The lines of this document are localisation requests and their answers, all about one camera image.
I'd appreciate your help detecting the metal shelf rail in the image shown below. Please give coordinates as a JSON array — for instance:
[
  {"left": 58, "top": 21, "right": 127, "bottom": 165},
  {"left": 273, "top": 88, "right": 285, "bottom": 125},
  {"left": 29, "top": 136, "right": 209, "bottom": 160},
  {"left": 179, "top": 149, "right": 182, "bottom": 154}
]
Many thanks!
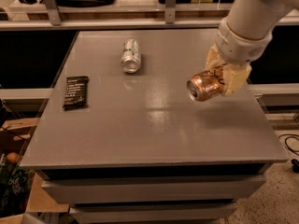
[{"left": 0, "top": 0, "right": 299, "bottom": 32}]

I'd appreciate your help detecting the cardboard box with items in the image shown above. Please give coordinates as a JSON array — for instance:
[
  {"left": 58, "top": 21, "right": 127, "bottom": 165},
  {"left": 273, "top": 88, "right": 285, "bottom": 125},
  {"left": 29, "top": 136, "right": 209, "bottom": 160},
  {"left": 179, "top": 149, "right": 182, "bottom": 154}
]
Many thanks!
[{"left": 0, "top": 118, "right": 69, "bottom": 224}]

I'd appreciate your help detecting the black snack bar wrapper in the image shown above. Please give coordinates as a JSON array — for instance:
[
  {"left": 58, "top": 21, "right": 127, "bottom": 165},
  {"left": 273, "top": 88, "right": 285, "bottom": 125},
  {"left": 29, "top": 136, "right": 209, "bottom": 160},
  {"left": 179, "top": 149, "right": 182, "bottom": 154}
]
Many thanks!
[{"left": 63, "top": 76, "right": 89, "bottom": 110}]

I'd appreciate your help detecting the lower grey drawer front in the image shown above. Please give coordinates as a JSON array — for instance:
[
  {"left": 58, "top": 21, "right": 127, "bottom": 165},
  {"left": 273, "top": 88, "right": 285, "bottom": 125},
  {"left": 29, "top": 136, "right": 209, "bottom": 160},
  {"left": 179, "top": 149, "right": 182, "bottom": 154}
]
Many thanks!
[{"left": 70, "top": 203, "right": 236, "bottom": 224}]

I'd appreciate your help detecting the black cable on floor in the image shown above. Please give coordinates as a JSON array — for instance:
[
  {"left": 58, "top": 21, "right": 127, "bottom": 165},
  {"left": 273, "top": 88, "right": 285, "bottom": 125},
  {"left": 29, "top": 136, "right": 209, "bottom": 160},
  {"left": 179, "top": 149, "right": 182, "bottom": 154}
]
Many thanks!
[{"left": 278, "top": 133, "right": 299, "bottom": 174}]

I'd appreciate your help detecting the grey drawer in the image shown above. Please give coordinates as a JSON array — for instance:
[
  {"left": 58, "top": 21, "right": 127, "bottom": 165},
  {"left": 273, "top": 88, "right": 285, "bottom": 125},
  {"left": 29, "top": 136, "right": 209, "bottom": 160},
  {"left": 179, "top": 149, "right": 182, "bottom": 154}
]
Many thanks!
[
  {"left": 70, "top": 203, "right": 236, "bottom": 224},
  {"left": 42, "top": 175, "right": 265, "bottom": 204}
]

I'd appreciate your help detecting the orange soda can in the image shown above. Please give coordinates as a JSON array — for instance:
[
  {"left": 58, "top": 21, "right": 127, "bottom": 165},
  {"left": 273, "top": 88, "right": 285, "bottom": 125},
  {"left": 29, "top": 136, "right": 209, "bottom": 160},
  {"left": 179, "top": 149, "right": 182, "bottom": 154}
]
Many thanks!
[{"left": 187, "top": 69, "right": 224, "bottom": 102}]

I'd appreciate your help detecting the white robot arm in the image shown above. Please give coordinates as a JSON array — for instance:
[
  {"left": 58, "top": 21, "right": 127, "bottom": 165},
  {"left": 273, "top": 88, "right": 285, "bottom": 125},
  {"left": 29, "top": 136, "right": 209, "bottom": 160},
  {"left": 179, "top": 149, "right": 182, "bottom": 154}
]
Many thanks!
[{"left": 203, "top": 0, "right": 299, "bottom": 97}]

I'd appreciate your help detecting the upper grey drawer front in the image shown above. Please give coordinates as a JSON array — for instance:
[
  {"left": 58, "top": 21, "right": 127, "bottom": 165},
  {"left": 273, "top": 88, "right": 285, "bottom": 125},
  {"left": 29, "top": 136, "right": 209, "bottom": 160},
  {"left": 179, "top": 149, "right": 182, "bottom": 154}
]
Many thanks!
[{"left": 42, "top": 175, "right": 265, "bottom": 204}]

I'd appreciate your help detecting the silver 7up can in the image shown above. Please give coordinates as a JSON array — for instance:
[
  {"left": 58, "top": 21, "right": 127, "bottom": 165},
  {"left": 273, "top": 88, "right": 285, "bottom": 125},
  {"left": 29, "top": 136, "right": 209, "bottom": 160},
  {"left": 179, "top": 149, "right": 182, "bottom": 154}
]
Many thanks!
[{"left": 121, "top": 39, "right": 141, "bottom": 74}]

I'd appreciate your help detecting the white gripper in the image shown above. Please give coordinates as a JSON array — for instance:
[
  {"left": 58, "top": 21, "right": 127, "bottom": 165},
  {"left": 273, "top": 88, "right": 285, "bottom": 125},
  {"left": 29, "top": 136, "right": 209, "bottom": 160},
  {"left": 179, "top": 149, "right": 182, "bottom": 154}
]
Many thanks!
[{"left": 205, "top": 19, "right": 272, "bottom": 96}]

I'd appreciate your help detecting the grey drawer cabinet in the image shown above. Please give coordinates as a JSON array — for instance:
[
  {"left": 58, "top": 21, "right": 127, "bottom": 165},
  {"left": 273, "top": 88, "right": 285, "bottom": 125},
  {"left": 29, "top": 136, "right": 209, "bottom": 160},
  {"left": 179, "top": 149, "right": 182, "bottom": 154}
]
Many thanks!
[{"left": 19, "top": 27, "right": 290, "bottom": 224}]

